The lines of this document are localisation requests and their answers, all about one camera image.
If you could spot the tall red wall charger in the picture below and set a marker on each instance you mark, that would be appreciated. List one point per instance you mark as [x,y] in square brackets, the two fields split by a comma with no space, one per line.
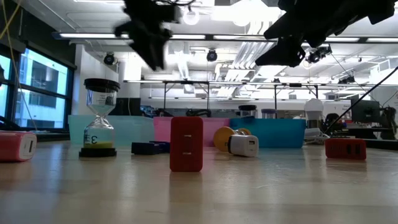
[186,161]

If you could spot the white charger with black end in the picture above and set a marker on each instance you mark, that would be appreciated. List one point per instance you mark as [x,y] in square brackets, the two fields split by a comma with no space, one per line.
[242,146]

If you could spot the dark blue digital timer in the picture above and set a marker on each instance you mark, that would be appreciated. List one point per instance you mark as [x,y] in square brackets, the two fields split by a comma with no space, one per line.
[144,148]

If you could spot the black background box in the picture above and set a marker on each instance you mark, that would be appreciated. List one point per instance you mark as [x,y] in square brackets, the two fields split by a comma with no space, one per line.
[124,106]

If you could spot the black computer monitor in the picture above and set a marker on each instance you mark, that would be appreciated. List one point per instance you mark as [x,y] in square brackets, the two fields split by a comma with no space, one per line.
[365,111]

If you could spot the lavender hourglass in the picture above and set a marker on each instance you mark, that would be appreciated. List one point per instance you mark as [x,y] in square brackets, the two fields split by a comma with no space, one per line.
[269,111]

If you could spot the translucent green plastic bin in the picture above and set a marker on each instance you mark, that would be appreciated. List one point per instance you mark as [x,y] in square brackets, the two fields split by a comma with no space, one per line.
[133,130]

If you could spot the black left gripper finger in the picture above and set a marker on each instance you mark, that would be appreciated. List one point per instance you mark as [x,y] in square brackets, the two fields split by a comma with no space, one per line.
[126,30]
[154,51]

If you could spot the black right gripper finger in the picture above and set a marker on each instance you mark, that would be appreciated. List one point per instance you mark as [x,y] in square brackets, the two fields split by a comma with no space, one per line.
[283,28]
[284,54]

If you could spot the blue plastic bin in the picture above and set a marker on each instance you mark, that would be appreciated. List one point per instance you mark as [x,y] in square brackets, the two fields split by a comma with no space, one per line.
[273,133]

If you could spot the person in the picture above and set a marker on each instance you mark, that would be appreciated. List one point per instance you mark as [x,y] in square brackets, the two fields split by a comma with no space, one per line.
[331,119]

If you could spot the white light bulb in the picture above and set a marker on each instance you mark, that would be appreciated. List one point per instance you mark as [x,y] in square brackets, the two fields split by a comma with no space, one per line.
[313,109]

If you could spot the orange hourglass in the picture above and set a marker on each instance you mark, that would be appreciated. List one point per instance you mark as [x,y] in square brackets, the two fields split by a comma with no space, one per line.
[222,138]

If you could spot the red four-port charger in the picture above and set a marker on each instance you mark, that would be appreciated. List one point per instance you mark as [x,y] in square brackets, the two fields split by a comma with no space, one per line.
[335,149]

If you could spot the large window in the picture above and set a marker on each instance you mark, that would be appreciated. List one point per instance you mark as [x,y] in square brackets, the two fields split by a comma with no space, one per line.
[43,71]

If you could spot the background black robot arm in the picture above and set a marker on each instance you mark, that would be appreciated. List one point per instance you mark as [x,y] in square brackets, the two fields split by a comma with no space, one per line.
[199,112]

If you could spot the yellow sand hourglass black caps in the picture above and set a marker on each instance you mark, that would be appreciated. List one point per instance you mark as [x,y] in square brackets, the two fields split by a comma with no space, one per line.
[99,137]

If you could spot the translucent pink plastic bin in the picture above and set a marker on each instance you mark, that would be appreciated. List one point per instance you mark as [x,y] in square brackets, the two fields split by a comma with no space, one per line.
[214,130]

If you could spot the black ceiling camera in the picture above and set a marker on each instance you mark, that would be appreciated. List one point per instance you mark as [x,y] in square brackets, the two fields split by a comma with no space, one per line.
[109,58]
[317,54]
[346,79]
[212,55]

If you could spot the pink usb charger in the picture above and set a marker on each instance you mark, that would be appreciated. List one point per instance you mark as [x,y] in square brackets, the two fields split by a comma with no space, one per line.
[12,146]

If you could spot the black background workbench frame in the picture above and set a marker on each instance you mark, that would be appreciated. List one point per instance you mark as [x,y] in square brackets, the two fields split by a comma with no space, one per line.
[186,82]

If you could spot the long ceiling light strip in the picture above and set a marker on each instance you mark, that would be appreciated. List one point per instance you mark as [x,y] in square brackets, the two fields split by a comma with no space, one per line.
[90,35]

